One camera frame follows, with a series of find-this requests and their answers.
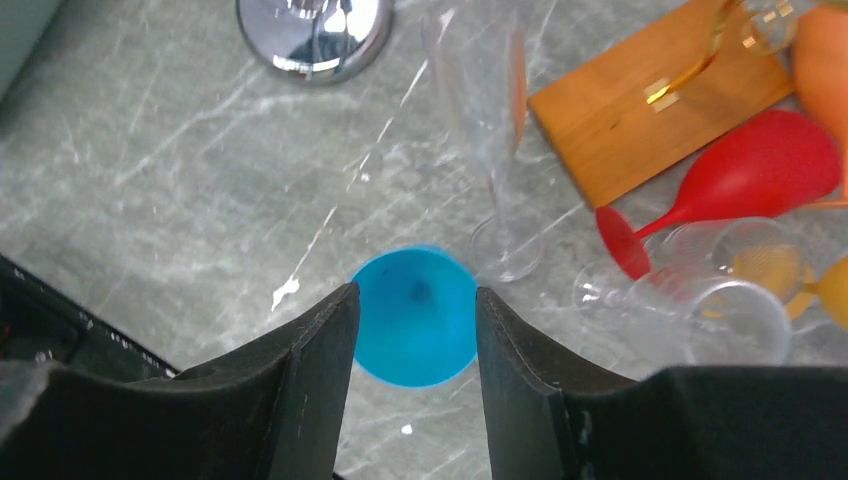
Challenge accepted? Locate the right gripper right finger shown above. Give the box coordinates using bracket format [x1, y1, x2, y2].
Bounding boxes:
[476, 287, 847, 479]

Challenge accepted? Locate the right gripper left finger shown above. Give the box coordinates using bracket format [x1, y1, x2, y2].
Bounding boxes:
[1, 283, 360, 479]

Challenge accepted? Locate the blue plastic wine glass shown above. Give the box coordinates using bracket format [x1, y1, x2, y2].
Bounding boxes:
[351, 244, 478, 389]

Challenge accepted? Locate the clear patterned wine glass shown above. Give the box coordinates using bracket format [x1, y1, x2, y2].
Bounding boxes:
[572, 217, 805, 368]

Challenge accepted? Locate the red plastic wine glass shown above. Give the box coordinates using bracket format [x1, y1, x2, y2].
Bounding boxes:
[595, 110, 842, 279]

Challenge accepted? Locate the clear plastic storage box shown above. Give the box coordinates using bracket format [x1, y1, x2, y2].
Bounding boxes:
[1, 0, 63, 98]

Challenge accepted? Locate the yellow plastic wine glass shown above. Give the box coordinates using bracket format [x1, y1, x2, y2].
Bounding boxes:
[731, 243, 847, 330]

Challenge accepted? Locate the clear plain wine glass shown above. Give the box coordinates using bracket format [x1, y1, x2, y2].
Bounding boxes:
[421, 1, 543, 282]

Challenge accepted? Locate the orange plastic wine glass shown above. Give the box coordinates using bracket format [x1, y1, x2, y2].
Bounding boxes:
[791, 6, 847, 169]

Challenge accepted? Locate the gold wire glass rack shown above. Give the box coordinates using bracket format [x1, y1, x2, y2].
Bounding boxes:
[529, 1, 807, 208]

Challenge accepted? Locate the silver wire glass rack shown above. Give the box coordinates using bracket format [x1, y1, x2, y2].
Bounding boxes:
[236, 0, 395, 86]

